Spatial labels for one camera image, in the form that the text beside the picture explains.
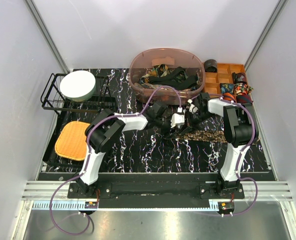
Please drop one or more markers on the brown translucent plastic tub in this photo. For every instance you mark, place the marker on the brown translucent plastic tub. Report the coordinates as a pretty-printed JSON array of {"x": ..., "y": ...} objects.
[{"x": 173, "y": 58}]

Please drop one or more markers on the blue patterned rolled tie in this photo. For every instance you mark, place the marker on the blue patterned rolled tie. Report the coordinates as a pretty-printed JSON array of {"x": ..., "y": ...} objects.
[{"x": 227, "y": 88}]

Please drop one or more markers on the brown floral patterned tie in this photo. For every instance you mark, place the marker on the brown floral patterned tie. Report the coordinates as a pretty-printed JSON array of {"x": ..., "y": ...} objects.
[{"x": 216, "y": 136}]

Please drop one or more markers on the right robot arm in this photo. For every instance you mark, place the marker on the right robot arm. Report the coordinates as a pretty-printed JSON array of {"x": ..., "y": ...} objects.
[{"x": 239, "y": 129}]

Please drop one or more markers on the red floral rolled tie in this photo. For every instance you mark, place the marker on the red floral rolled tie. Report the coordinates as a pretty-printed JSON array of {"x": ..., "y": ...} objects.
[{"x": 242, "y": 88}]

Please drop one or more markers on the dark grey rolled tie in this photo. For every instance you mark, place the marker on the dark grey rolled tie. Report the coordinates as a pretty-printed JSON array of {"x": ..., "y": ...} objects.
[{"x": 211, "y": 66}]

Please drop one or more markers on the orange striped rolled tie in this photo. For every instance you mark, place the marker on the orange striped rolled tie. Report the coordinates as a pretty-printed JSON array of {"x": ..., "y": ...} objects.
[{"x": 228, "y": 97}]

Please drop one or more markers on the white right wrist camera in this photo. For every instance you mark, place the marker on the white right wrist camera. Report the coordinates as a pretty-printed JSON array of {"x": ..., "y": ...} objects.
[{"x": 191, "y": 107}]

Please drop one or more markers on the black wire dish rack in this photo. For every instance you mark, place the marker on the black wire dish rack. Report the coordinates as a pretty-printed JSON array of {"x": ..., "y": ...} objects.
[{"x": 100, "y": 98}]

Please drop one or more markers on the orange wooden divided tray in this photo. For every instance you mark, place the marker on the orange wooden divided tray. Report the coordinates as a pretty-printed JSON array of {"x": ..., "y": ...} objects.
[{"x": 223, "y": 75}]

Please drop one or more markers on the white round container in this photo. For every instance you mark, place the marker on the white round container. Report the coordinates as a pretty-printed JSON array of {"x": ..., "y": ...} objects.
[{"x": 78, "y": 86}]

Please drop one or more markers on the colourful patterned tie in tub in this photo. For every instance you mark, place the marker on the colourful patterned tie in tub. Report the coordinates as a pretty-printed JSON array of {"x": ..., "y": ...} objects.
[{"x": 162, "y": 75}]

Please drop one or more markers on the maroon striped rolled tie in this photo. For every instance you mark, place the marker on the maroon striped rolled tie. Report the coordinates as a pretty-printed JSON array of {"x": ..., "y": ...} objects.
[{"x": 244, "y": 99}]

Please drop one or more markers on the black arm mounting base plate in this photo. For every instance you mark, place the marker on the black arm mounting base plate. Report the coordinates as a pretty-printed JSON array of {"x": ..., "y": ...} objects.
[{"x": 195, "y": 185}]

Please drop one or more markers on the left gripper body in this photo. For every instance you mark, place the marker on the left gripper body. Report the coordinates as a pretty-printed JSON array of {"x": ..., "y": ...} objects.
[{"x": 163, "y": 125}]

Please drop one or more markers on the orange woven bamboo tray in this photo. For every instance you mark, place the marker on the orange woven bamboo tray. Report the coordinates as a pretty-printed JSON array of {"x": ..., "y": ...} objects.
[{"x": 71, "y": 143}]

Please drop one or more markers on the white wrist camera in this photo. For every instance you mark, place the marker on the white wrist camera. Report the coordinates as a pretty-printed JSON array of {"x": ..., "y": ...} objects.
[
  {"x": 191, "y": 107},
  {"x": 178, "y": 118}
]

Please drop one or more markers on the dark maroon rolled tie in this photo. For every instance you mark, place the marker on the dark maroon rolled tie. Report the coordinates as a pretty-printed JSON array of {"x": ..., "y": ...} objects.
[{"x": 239, "y": 77}]

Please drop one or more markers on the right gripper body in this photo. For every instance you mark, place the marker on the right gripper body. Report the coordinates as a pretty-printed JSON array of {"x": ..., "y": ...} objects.
[{"x": 198, "y": 117}]

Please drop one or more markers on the black tie in tub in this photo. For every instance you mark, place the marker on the black tie in tub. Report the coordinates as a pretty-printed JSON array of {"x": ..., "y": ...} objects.
[{"x": 192, "y": 81}]

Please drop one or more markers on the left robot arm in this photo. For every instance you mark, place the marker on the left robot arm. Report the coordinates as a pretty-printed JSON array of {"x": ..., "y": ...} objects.
[{"x": 106, "y": 130}]

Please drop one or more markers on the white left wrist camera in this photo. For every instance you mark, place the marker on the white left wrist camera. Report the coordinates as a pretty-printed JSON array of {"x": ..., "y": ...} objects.
[{"x": 178, "y": 118}]

